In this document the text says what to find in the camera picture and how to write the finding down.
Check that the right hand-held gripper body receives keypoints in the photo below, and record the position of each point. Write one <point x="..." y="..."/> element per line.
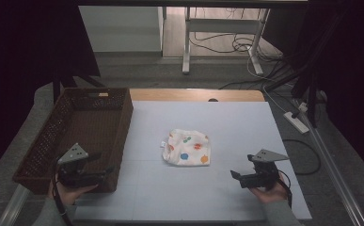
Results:
<point x="261" y="175"/>

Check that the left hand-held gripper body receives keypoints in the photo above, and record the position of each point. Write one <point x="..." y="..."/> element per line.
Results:
<point x="76" y="179"/>

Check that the brown wicker basket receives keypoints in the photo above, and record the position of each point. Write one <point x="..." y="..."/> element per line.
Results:
<point x="88" y="125"/>

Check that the white spotted cloth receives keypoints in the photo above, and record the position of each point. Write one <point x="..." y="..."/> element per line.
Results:
<point x="187" y="147"/>

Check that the person's left hand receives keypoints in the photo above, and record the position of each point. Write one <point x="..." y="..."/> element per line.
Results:
<point x="68" y="193"/>

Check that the person's right hand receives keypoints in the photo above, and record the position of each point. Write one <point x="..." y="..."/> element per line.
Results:
<point x="270" y="194"/>

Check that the white table mat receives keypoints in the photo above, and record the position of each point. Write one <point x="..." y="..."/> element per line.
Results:
<point x="208" y="188"/>

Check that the white power strip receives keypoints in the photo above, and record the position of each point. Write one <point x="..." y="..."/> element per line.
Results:
<point x="296" y="122"/>

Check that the basket label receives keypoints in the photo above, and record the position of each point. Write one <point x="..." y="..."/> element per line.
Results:
<point x="102" y="94"/>

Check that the black tripod stand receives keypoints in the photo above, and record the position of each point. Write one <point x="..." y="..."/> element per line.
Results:
<point x="311" y="78"/>

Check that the white cabinet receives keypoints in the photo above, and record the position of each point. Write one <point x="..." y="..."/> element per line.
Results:
<point x="120" y="28"/>

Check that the long aluminium rail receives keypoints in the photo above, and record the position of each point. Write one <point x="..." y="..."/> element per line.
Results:
<point x="330" y="169"/>

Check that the short aluminium rail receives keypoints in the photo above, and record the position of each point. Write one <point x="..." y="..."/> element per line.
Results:
<point x="12" y="207"/>

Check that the white desk frame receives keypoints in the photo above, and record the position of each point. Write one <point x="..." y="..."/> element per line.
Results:
<point x="223" y="25"/>

